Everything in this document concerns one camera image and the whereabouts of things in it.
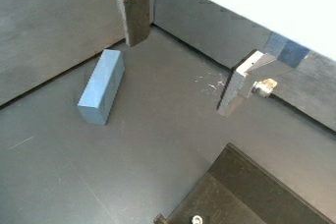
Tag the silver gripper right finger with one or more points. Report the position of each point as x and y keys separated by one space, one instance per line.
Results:
x=255 y=76

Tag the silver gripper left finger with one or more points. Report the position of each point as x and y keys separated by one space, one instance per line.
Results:
x=135 y=12

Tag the light blue rectangular block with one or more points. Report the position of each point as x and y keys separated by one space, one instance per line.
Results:
x=100 y=91

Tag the dark metal cradle fixture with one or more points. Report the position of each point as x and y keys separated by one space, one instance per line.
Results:
x=239 y=193

